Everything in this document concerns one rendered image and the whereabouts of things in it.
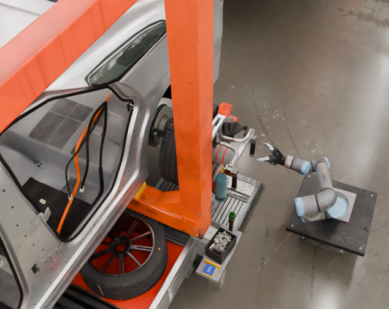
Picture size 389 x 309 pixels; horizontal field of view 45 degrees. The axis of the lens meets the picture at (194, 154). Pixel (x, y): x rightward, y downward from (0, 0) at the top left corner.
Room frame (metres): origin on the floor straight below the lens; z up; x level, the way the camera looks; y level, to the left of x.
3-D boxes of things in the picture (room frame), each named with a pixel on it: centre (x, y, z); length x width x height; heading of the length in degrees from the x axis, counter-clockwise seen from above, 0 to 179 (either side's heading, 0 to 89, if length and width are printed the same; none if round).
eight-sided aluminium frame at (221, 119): (2.23, -0.15, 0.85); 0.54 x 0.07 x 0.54; 152
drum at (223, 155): (2.20, -0.21, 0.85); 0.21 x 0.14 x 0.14; 62
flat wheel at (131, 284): (1.69, 0.55, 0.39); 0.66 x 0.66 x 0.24
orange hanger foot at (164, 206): (1.95, 0.30, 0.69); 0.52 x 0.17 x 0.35; 62
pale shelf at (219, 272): (1.63, -0.16, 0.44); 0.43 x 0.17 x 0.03; 152
